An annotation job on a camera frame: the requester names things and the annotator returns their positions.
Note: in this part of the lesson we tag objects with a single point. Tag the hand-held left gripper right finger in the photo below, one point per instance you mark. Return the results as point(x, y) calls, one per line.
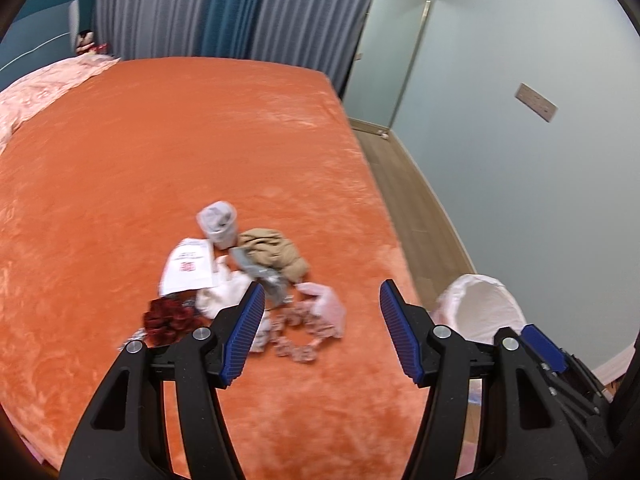
point(400, 332)

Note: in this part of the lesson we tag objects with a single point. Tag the grey curtain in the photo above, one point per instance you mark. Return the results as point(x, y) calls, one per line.
point(310, 15)
point(150, 10)

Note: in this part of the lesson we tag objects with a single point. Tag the bin with white bag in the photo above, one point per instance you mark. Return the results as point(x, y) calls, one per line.
point(480, 310)

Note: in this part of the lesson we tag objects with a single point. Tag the gold framed standing mirror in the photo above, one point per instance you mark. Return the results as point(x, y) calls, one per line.
point(385, 55)

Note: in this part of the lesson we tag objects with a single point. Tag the teal headboard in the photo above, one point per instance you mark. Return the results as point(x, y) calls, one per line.
point(35, 35)

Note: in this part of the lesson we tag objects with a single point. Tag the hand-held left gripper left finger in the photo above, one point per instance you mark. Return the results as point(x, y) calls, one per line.
point(245, 331)

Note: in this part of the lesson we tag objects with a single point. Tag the rolled grey sock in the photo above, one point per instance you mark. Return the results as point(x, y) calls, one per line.
point(220, 225)

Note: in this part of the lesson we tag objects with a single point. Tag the stuffed toy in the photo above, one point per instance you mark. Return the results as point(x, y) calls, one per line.
point(87, 45)

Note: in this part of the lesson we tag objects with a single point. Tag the pink quilt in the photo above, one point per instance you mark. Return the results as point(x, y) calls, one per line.
point(40, 95)

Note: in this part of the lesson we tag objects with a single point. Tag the white paper packet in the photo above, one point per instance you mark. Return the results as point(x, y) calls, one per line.
point(187, 265)

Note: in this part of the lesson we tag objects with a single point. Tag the blue curtain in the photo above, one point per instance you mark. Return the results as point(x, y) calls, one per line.
point(235, 10)

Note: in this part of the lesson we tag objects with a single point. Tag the orange plush blanket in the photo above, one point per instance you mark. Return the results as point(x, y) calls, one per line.
point(150, 160)

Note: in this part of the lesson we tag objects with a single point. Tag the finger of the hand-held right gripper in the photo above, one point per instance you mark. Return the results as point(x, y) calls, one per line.
point(544, 350)

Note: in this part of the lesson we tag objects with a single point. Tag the wall socket panel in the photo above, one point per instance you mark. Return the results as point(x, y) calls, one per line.
point(536, 102)

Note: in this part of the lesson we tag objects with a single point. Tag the grey plastic wrapper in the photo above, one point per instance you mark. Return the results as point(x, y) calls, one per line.
point(272, 285)

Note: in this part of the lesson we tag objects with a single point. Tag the beige stockings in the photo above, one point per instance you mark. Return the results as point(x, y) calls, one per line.
point(270, 254)

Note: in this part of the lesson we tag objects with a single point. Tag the pink crumpled cloth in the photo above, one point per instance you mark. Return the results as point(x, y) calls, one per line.
point(327, 307)

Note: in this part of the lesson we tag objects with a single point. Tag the dark red scrunchie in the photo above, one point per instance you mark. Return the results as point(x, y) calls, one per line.
point(167, 321)

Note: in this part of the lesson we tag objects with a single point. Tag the white sock with red trim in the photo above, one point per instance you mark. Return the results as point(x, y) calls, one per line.
point(220, 294)

